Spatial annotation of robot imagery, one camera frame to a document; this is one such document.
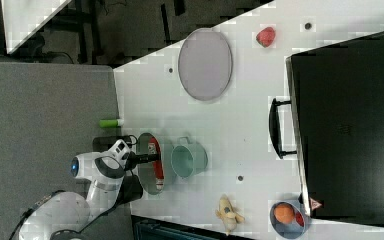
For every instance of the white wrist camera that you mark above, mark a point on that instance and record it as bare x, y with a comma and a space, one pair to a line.
120, 151

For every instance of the green toy vegetable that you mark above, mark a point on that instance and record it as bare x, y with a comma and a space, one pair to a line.
111, 123

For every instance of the yellow plush toy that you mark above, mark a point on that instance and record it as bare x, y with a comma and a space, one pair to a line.
228, 215

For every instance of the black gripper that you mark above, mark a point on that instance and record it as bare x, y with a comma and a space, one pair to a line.
133, 160

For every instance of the black toaster oven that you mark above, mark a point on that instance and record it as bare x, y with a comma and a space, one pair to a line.
336, 96

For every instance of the blue bowl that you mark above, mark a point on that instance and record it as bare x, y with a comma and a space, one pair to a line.
292, 230

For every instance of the green metal mug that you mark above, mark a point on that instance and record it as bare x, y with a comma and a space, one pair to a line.
188, 158

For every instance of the orange toy fruit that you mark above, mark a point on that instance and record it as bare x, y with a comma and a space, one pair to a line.
284, 213

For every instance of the red ketchup bottle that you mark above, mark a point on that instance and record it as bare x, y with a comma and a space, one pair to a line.
154, 148

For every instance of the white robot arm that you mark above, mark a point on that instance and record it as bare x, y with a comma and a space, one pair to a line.
63, 215

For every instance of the grey round plate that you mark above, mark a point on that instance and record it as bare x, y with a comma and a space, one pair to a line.
205, 64

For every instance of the red toy strawberry in bowl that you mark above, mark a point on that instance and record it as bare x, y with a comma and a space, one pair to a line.
299, 219

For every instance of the green oval strainer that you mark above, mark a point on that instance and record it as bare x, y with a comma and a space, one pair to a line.
146, 172

